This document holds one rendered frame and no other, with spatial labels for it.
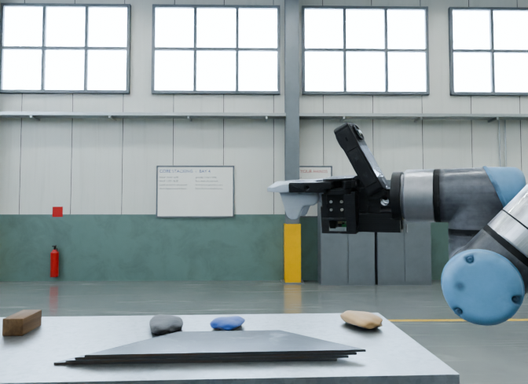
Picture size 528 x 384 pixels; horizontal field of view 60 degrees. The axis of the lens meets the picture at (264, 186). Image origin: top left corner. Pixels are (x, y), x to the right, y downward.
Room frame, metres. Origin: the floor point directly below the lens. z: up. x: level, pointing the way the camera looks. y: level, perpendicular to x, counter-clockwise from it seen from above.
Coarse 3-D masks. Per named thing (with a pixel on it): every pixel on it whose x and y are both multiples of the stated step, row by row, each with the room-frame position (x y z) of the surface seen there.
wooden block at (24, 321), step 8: (24, 312) 1.42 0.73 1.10; (32, 312) 1.42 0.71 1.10; (40, 312) 1.45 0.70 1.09; (8, 320) 1.34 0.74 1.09; (16, 320) 1.34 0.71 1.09; (24, 320) 1.35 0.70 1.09; (32, 320) 1.40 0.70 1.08; (40, 320) 1.45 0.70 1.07; (8, 328) 1.34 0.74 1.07; (16, 328) 1.34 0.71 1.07; (24, 328) 1.35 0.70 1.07; (32, 328) 1.40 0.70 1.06
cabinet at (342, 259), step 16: (320, 208) 8.58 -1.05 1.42; (320, 224) 8.59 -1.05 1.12; (320, 240) 8.60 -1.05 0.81; (336, 240) 8.49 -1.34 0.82; (352, 240) 8.50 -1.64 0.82; (368, 240) 8.51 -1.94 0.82; (320, 256) 8.61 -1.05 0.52; (336, 256) 8.49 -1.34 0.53; (352, 256) 8.50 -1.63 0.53; (368, 256) 8.51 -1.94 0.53; (320, 272) 8.63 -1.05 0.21; (336, 272) 8.49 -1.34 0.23; (352, 272) 8.50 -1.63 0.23; (368, 272) 8.51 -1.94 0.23
